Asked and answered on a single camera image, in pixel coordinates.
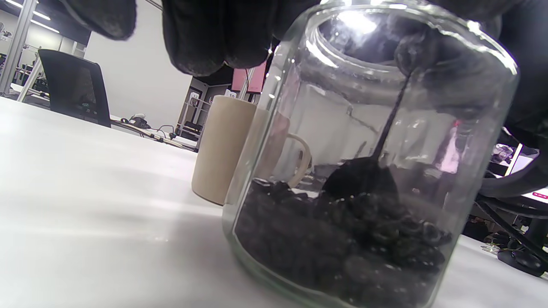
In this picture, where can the beige ceramic mug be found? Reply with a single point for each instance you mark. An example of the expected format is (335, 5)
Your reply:
(222, 145)

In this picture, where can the clear glass jar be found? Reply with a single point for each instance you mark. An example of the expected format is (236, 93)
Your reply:
(299, 141)

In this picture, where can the black computer mouse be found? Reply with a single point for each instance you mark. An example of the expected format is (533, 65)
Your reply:
(522, 262)

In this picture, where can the pink panel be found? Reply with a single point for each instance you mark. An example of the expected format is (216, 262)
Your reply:
(250, 79)

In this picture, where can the black office chair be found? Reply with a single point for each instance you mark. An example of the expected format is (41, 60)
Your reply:
(75, 87)

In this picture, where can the black spoon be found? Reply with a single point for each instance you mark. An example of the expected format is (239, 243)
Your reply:
(364, 177)

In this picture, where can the person's right hand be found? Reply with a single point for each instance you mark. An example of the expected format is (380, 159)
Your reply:
(458, 77)

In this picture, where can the dark coffee beans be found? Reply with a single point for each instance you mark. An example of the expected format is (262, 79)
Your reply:
(325, 248)

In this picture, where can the aluminium frame post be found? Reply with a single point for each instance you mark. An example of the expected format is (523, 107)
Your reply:
(16, 42)

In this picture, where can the person's left hand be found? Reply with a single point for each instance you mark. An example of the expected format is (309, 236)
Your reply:
(214, 30)

